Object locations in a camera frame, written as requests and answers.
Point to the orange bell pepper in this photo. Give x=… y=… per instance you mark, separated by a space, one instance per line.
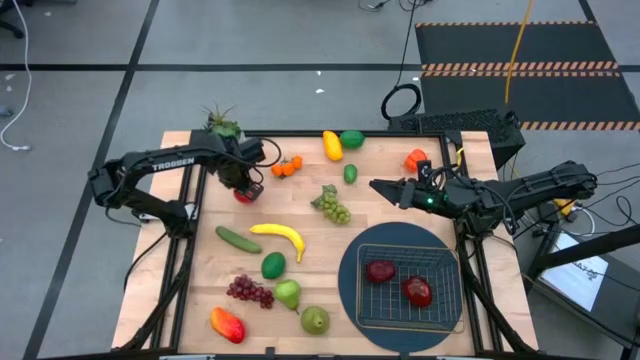
x=414 y=160

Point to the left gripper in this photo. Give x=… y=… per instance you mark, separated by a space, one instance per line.
x=237 y=172

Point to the small red object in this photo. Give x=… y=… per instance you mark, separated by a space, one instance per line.
x=247 y=290

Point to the red bell pepper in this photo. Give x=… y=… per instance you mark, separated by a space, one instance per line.
x=417 y=291

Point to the monitor with white screen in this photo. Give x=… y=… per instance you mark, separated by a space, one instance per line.
x=575 y=280

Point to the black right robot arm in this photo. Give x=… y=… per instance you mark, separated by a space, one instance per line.
x=540 y=187

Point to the green avocado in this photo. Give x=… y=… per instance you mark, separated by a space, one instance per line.
x=273 y=265

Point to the green grape bunch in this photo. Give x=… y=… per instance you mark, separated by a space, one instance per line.
x=336 y=209

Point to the orange tomato cluster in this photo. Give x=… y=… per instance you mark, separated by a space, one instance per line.
x=288 y=169

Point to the green pear with stem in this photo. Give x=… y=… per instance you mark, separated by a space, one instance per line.
x=287 y=294

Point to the small green lime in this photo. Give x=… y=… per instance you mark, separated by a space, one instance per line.
x=350 y=174

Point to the green cucumber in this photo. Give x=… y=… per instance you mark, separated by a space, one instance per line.
x=239 y=240

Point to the succulent in patterned white pot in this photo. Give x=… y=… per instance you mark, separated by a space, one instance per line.
x=225 y=127

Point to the dark red apple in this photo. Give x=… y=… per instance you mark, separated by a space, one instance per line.
x=381 y=271

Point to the black aluminium table frame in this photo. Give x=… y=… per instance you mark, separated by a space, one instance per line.
x=300 y=133

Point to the black office chair base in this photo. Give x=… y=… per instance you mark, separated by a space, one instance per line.
x=10 y=27

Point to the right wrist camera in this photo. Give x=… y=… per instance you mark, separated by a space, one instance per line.
x=425 y=170

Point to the black metal stand bar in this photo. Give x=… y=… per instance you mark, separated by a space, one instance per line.
x=590 y=248

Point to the black hazard striped floor mat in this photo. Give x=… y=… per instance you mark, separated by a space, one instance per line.
x=550 y=45

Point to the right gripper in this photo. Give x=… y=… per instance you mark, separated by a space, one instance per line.
x=425 y=192

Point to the yellow plug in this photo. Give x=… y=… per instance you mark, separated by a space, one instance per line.
x=564 y=206

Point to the yellow bell pepper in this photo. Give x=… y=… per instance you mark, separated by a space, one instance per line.
x=332 y=146

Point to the red orange mango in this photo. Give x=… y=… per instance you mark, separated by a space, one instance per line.
x=228 y=325

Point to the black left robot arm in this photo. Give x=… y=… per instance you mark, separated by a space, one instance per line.
x=150 y=162

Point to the round dark blue placemat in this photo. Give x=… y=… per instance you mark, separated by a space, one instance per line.
x=395 y=235

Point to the yellow banana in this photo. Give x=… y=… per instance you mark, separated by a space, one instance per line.
x=282 y=230

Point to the black computer case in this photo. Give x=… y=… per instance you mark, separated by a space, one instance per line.
x=465 y=122

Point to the small red apple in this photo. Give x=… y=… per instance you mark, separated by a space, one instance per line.
x=243 y=198

